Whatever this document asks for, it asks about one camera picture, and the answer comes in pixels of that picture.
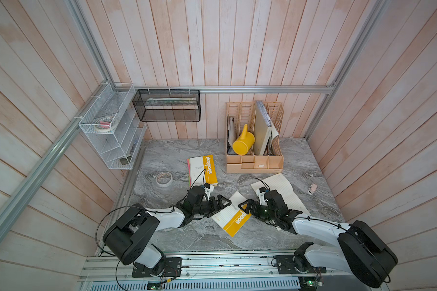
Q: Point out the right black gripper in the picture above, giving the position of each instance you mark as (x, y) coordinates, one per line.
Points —
(250, 202)

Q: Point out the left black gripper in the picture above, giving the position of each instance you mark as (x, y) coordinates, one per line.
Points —
(220, 205)

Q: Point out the white orange notebook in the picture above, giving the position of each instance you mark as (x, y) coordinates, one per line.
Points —
(202, 170)
(232, 218)

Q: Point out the cream notebook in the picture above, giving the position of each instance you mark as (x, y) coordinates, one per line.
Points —
(282, 185)

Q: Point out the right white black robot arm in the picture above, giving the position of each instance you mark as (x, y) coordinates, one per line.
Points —
(353, 248)

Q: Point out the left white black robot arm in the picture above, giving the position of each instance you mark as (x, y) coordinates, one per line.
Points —
(129, 237)

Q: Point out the beige desk organizer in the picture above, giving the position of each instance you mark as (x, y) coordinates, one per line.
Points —
(239, 114)

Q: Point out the clear tape roll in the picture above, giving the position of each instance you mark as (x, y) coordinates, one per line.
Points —
(164, 179)

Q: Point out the yellow watering can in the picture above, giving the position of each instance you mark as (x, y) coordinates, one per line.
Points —
(244, 143)

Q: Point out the papers in organizer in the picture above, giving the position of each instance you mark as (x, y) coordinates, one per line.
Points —
(273, 135)

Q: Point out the cream book in organizer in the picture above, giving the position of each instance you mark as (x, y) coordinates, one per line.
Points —
(262, 129)

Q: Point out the tape roll on shelf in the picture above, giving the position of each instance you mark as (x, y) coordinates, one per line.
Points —
(105, 124)

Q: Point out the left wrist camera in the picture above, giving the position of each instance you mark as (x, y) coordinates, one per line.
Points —
(208, 188)

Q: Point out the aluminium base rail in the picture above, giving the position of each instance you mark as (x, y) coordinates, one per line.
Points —
(214, 271)

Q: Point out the black mesh wall basket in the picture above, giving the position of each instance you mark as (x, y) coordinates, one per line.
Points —
(168, 105)

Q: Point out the white wire shelf rack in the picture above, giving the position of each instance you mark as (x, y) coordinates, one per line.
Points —
(119, 148)

